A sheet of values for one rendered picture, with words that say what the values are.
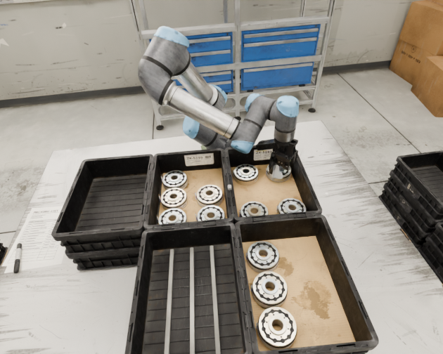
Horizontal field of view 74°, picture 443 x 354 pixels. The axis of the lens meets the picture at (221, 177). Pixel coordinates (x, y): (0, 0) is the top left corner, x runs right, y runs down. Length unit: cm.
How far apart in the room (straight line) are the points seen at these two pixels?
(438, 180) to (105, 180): 179
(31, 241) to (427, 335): 147
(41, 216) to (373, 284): 138
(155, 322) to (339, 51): 387
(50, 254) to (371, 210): 134
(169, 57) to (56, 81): 311
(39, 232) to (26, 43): 284
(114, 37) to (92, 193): 263
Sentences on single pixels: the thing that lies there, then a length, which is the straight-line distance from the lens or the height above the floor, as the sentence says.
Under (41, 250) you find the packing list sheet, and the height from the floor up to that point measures 70.
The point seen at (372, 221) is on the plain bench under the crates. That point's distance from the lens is 138.
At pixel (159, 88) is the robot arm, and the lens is 104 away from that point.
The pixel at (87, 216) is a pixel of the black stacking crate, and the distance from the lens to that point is 126.
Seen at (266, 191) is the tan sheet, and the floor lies 83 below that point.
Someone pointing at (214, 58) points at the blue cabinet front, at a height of 67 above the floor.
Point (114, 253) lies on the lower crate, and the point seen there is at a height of 81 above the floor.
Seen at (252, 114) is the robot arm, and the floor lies 115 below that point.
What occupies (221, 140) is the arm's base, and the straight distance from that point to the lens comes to 144.
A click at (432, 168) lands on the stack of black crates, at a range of 215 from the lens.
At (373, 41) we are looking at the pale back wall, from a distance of 446.
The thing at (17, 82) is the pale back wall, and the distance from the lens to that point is 427.
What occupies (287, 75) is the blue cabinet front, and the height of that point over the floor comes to 43.
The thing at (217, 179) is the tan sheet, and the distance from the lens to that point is 125.
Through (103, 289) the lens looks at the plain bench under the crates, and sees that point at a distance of 120.
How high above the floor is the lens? 169
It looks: 43 degrees down
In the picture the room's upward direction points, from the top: 3 degrees counter-clockwise
